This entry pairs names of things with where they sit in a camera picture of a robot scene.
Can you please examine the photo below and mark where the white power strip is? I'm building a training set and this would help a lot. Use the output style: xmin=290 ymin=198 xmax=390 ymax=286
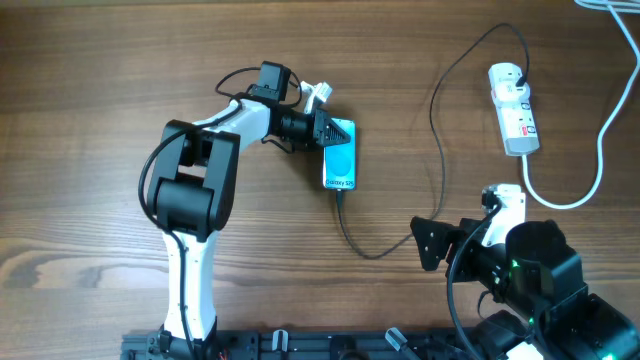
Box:
xmin=488 ymin=62 xmax=540 ymax=157

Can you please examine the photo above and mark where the black USB charging cable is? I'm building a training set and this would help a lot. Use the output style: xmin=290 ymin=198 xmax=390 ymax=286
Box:
xmin=334 ymin=22 xmax=531 ymax=261

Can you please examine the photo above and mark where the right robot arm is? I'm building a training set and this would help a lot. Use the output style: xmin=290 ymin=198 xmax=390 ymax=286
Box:
xmin=410 ymin=217 xmax=639 ymax=359

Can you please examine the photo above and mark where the white power strip cord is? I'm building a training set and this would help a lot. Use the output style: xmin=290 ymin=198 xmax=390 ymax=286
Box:
xmin=521 ymin=0 xmax=640 ymax=211

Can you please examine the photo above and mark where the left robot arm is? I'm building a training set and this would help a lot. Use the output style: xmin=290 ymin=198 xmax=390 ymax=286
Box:
xmin=138 ymin=61 xmax=356 ymax=359

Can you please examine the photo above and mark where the white USB charger plug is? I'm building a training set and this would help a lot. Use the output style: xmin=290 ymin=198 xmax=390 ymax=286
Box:
xmin=491 ymin=81 xmax=530 ymax=107

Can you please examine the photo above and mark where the blue Galaxy smartphone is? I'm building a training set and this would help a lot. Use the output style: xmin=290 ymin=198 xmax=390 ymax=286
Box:
xmin=323 ymin=118 xmax=356 ymax=191

